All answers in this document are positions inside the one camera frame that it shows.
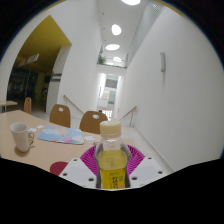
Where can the wooden chair with oval cutout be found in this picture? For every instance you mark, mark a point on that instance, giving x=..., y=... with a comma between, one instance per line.
x=60, y=117
x=90, y=126

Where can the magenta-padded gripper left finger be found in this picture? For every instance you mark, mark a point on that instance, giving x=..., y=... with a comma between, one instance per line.
x=77, y=171

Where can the hanging white sign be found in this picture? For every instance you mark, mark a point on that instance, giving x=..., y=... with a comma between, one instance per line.
x=29, y=59

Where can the flat round red coaster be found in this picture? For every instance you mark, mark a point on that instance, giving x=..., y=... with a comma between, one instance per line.
x=58, y=167

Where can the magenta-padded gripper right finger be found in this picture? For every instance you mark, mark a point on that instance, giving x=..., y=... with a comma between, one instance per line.
x=144, y=170

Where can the white ceramic mug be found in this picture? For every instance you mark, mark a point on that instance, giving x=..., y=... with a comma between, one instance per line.
x=20, y=137

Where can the green potted plant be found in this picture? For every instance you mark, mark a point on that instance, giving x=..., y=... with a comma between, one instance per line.
x=101, y=60

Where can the small wooden side table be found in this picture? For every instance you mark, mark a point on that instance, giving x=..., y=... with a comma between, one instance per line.
x=7, y=103

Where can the yellow drink bottle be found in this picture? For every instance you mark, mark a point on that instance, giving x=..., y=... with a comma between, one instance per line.
x=112, y=160

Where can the round ceiling lights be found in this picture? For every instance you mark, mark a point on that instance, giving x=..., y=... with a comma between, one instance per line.
x=116, y=30

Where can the small white card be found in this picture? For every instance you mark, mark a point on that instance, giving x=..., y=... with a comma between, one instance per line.
x=40, y=126
x=32, y=130
x=89, y=137

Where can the wooden stair handrail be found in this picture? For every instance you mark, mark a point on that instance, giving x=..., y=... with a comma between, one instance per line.
x=128, y=112
x=73, y=104

